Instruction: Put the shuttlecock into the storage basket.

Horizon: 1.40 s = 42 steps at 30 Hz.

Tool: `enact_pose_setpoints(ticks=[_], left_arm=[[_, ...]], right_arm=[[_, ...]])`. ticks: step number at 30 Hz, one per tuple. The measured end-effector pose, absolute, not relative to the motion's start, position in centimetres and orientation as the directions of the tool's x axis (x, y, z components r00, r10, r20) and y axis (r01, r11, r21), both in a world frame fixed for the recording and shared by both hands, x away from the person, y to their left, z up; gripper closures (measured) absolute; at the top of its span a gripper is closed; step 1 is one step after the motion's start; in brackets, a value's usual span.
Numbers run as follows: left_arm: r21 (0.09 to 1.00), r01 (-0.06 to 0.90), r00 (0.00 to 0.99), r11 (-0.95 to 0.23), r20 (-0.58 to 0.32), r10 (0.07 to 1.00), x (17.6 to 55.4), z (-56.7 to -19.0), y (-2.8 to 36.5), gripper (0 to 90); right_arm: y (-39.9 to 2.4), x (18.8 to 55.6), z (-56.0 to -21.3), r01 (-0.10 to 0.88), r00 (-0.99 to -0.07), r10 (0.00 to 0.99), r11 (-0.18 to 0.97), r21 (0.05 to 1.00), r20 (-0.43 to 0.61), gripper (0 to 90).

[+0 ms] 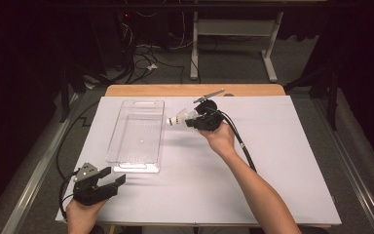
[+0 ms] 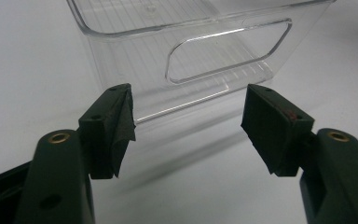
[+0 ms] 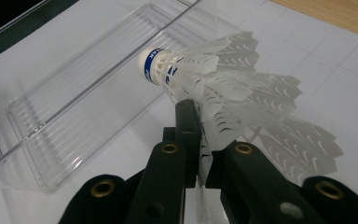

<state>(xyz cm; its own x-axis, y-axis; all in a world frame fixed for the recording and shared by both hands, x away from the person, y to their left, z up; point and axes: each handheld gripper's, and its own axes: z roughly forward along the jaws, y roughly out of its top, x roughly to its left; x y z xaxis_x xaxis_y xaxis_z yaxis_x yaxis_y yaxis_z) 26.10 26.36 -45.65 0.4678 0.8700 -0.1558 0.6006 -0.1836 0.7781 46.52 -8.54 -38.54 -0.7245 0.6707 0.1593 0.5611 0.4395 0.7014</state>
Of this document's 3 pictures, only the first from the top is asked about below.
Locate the white feather shuttlecock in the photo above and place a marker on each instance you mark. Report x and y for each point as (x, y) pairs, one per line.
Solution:
(175, 120)

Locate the aluminium floor rail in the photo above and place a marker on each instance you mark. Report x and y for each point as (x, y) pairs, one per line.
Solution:
(35, 175)
(354, 182)

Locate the dark metal stand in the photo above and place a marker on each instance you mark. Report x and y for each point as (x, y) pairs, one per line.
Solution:
(65, 97)
(332, 104)

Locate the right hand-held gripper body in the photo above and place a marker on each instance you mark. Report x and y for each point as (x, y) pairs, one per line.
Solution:
(214, 120)

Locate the white board sheet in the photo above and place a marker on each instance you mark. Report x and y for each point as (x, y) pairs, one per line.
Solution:
(191, 188)

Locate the wooden table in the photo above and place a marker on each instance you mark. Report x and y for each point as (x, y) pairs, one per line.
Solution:
(162, 90)

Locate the person's right hand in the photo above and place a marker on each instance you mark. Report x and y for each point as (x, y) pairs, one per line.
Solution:
(222, 141)

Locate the white plug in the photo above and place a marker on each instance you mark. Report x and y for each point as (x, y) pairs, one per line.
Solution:
(152, 67)

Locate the clear plastic tray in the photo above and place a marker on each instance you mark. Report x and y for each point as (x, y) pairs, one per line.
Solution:
(136, 130)

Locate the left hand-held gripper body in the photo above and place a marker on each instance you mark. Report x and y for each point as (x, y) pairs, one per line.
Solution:
(87, 191)

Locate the white metal stand frame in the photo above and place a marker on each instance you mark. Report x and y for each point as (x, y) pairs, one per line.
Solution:
(233, 27)

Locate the dark equipment with red light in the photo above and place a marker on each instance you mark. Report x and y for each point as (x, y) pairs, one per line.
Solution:
(123, 19)

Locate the person's left hand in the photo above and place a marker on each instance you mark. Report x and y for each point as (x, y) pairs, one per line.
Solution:
(81, 217)

